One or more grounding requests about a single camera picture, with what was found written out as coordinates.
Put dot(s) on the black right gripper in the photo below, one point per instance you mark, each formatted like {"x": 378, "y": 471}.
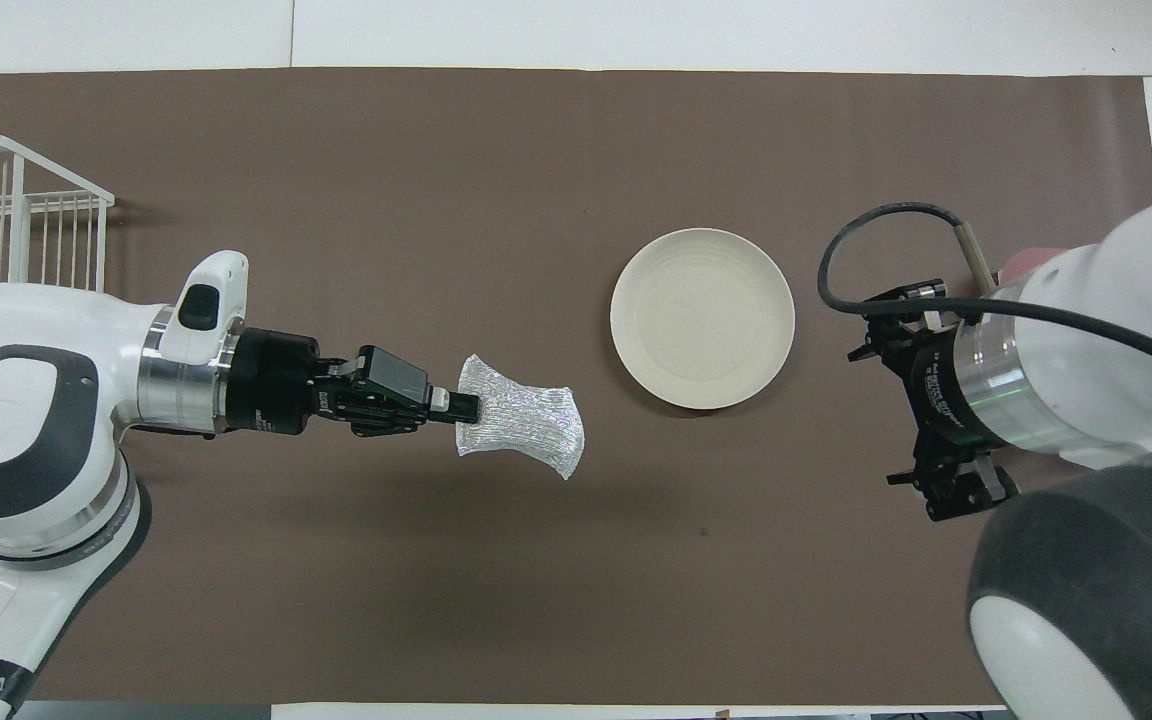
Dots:
{"x": 946, "y": 385}

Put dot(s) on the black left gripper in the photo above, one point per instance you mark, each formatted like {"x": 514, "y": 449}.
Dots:
{"x": 271, "y": 385}

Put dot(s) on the silver foil ball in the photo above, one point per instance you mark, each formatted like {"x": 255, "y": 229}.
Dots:
{"x": 526, "y": 415}

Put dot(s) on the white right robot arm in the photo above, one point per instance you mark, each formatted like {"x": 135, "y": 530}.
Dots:
{"x": 1116, "y": 560}

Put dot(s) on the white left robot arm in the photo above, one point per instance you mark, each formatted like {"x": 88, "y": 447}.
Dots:
{"x": 26, "y": 440}

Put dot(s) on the cream round plate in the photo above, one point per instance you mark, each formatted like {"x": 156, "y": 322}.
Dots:
{"x": 702, "y": 318}

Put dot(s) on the pink plastic cup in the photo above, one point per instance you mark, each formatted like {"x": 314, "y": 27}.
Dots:
{"x": 1028, "y": 262}

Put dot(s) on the brown table mat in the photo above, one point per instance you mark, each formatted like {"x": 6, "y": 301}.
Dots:
{"x": 536, "y": 580}

